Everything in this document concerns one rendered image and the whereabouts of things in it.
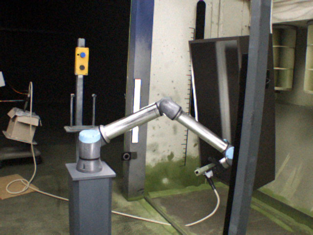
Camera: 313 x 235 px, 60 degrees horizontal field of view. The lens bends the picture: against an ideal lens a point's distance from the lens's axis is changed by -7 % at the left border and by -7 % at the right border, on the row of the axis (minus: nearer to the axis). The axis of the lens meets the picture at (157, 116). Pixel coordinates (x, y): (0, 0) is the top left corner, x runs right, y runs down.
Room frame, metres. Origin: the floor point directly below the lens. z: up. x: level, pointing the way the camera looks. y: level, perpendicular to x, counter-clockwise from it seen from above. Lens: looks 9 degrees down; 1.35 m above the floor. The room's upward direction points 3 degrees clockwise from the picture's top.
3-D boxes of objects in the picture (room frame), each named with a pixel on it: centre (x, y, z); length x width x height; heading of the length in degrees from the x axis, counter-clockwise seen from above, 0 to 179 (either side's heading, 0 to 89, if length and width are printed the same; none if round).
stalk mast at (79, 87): (2.81, 0.78, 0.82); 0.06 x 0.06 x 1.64; 27
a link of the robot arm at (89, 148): (1.99, 0.47, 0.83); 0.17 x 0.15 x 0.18; 3
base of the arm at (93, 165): (1.98, 0.47, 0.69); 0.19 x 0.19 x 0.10
